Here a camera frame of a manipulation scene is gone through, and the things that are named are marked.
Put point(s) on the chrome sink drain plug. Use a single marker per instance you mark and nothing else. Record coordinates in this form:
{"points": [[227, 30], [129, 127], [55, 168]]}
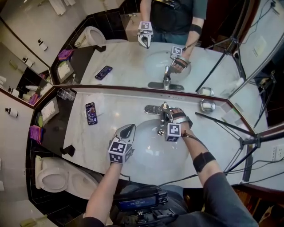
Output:
{"points": [[160, 133]]}

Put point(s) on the metal soap dish with soap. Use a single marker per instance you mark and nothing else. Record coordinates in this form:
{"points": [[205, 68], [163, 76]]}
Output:
{"points": [[207, 105]]}

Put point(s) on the white oval sink basin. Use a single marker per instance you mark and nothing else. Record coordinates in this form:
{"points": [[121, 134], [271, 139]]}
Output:
{"points": [[155, 159]]}

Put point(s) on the white paper sheet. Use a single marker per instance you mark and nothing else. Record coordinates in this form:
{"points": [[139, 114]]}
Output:
{"points": [[230, 114]]}

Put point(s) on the large wall mirror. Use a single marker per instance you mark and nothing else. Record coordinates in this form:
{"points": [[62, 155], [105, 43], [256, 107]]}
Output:
{"points": [[124, 57]]}

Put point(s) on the person's right forearm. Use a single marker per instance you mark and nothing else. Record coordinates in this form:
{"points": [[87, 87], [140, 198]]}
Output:
{"points": [[190, 144]]}

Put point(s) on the purple folded cloth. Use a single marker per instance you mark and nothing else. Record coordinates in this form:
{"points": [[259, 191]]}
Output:
{"points": [[36, 134]]}

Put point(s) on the tray with white packets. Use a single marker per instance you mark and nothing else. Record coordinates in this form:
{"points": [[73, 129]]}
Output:
{"points": [[49, 110]]}

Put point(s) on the white folded towel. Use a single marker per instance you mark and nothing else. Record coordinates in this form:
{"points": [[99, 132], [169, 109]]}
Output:
{"points": [[1, 185]]}

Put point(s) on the black armband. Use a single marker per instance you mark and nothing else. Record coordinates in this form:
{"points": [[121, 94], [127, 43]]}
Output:
{"points": [[204, 161]]}

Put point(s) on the black smartphone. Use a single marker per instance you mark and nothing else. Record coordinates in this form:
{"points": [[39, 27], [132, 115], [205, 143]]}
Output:
{"points": [[91, 113]]}

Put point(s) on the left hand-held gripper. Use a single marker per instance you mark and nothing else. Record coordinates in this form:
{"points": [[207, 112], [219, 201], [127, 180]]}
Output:
{"points": [[117, 150]]}

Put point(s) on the chrome faucet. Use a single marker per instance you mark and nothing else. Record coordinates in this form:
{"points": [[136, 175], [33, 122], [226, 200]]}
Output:
{"points": [[152, 109]]}

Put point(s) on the white toilet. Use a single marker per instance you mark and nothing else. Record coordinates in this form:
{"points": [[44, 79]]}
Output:
{"points": [[66, 177]]}

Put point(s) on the white wall socket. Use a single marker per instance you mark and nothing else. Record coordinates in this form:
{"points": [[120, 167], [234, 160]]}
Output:
{"points": [[278, 153]]}

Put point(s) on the person's right hand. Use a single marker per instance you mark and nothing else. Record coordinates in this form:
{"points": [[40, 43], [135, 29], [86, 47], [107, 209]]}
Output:
{"points": [[179, 114]]}

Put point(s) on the person's dark shirt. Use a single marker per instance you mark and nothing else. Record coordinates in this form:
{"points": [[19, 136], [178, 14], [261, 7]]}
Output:
{"points": [[222, 199]]}

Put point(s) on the white paper towel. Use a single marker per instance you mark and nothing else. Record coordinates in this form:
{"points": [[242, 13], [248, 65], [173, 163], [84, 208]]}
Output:
{"points": [[99, 104]]}

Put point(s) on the narrow angled mirror panel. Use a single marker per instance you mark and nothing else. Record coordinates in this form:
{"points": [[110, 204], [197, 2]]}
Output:
{"points": [[22, 75], [255, 97]]}

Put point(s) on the black tripod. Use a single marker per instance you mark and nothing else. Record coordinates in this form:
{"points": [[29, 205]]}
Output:
{"points": [[248, 138]]}

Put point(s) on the small green packet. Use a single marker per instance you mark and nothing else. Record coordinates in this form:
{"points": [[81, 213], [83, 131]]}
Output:
{"points": [[40, 120]]}

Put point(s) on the white bottle with black cap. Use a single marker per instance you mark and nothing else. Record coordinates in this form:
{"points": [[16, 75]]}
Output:
{"points": [[12, 112]]}

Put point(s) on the person's left forearm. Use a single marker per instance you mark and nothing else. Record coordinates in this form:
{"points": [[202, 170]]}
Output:
{"points": [[104, 188]]}

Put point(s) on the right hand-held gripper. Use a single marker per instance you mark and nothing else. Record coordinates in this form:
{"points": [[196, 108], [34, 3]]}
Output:
{"points": [[173, 133]]}

